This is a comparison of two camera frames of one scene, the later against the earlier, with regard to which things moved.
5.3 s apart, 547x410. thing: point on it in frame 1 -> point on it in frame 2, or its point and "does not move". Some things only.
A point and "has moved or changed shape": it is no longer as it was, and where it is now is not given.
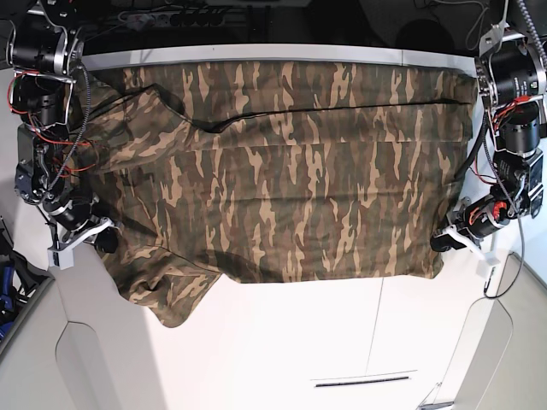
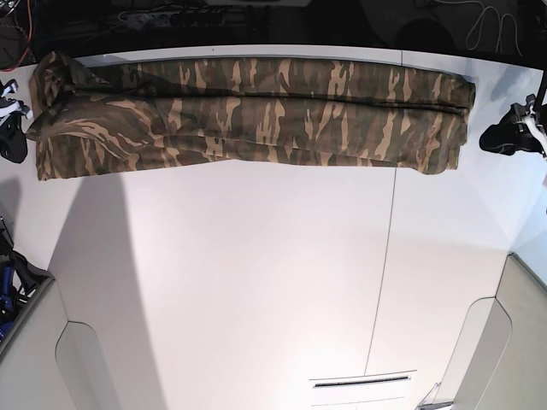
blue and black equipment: x=19 y=278 does not move
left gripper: x=70 y=214 -> x=13 y=140
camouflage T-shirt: x=273 y=171 has moved or changed shape
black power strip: x=173 y=20 does not move
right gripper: x=479 y=219 -> x=513 y=132
